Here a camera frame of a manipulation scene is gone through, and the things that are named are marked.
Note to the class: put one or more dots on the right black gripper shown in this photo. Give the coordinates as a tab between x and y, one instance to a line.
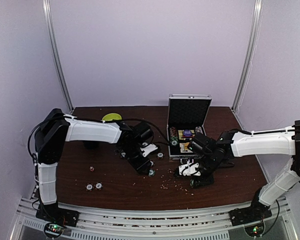
203	181

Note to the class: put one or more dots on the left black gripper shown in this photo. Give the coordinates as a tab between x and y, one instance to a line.
141	166

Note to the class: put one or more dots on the green poker chip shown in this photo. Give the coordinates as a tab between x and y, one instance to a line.
151	173
174	142

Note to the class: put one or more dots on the aluminium poker case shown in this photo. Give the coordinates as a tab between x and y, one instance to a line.
186	112

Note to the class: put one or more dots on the purple round button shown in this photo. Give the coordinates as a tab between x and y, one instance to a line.
186	133

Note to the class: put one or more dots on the yellow blue card box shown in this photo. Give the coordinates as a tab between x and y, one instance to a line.
184	139

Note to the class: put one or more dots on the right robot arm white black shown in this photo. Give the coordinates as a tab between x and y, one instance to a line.
237	143

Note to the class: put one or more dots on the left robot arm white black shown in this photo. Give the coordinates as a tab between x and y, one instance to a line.
58	128

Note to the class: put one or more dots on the red chip by dice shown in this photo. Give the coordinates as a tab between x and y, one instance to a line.
122	155

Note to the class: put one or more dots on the chip row in case right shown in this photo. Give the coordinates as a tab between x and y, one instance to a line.
199	130

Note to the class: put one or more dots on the chip row in case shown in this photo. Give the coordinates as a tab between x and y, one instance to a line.
173	134
199	130

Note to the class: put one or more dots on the green bowl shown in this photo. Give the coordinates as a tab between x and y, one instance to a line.
112	117

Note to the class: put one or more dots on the card deck in case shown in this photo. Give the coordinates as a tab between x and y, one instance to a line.
184	147

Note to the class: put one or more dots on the chip row in case left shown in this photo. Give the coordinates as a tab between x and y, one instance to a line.
173	134

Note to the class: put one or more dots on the dark blue mug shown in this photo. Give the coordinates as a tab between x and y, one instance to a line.
90	145

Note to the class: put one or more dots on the red chip front right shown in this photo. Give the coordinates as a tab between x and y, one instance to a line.
98	186

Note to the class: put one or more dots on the red chip front left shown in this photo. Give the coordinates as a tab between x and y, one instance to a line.
89	187

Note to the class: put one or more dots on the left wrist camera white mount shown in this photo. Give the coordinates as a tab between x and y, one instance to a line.
146	150

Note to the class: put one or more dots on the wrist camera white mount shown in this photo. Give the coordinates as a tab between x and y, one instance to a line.
146	150
188	169

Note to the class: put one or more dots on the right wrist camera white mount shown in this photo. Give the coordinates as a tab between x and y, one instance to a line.
188	169

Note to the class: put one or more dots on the right aluminium frame post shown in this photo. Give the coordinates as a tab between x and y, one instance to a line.
251	46

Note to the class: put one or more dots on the aluminium frame post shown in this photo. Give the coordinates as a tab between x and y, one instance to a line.
251	46
55	53

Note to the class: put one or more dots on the front aluminium rail base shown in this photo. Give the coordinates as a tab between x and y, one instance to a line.
212	223

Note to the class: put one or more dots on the left aluminium frame post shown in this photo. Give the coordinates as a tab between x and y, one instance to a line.
55	53

